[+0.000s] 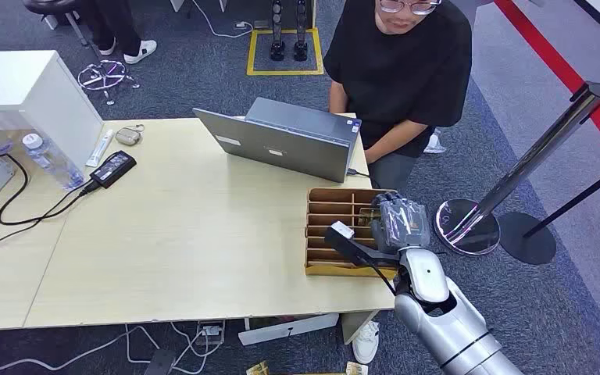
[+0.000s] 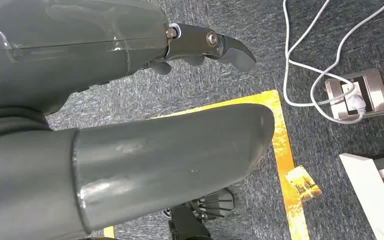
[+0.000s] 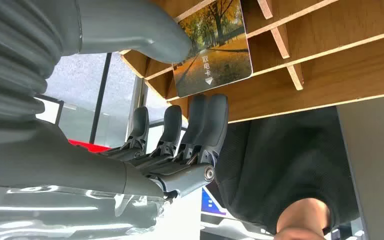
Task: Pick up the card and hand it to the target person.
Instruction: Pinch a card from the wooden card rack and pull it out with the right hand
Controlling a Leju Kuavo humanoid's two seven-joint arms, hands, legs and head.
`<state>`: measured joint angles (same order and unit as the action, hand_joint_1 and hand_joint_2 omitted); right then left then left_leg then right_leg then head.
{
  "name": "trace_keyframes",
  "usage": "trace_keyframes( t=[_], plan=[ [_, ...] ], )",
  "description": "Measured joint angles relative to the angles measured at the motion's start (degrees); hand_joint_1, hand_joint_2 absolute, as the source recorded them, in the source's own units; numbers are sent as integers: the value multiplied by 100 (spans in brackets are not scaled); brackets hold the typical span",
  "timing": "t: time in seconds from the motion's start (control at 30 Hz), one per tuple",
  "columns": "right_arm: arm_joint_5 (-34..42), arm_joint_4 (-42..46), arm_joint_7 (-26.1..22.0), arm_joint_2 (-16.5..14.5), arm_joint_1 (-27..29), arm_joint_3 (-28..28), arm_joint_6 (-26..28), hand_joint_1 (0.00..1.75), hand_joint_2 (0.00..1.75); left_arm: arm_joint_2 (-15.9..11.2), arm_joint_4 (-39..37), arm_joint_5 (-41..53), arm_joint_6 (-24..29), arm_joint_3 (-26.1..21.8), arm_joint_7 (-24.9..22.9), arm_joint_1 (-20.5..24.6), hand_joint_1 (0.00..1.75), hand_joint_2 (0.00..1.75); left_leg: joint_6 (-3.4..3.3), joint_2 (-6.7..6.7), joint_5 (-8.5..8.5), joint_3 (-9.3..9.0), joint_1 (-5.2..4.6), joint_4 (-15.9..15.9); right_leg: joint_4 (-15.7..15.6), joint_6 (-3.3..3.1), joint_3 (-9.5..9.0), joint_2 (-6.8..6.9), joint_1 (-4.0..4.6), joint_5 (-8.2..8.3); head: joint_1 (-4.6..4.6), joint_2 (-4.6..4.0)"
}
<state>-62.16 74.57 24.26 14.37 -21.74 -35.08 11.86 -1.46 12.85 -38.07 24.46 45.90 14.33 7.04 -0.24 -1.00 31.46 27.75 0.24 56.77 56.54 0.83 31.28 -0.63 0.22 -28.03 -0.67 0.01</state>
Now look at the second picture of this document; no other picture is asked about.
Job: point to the robot left arm ribbed sleeve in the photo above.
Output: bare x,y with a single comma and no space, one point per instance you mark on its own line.
6,124

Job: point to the black robot foot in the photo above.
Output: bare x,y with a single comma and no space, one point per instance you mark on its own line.
187,222

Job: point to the yellow floor tape marking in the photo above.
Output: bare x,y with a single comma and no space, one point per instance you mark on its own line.
283,145

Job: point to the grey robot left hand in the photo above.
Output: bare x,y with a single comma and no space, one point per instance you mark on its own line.
62,43

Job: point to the yellow card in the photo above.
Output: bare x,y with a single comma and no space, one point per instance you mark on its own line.
303,184

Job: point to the white table support panel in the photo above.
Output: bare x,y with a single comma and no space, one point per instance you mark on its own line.
367,192

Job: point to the silver floor socket box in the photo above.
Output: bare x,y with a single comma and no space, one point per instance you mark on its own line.
379,96

